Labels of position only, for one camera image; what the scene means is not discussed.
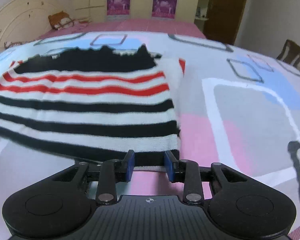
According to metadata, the striped white knit sweater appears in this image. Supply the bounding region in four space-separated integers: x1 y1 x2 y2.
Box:
0 46 185 166

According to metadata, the patterned light blue quilt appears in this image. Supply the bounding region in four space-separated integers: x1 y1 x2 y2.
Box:
0 31 300 239

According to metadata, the pink bed sheet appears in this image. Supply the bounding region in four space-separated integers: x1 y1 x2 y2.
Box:
38 19 205 39

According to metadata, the orange cartoon pillow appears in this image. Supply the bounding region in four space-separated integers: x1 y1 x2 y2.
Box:
48 11 75 30

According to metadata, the dark wooden chair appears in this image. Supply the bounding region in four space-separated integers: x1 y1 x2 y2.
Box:
276 39 300 68

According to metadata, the cream wardrobe with posters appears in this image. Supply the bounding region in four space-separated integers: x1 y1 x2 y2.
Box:
73 0 209 23

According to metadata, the dark brown wooden door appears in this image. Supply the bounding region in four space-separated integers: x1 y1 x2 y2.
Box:
203 0 247 45

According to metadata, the cream wooden headboard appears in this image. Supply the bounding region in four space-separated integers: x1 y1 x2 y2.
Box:
0 0 65 53

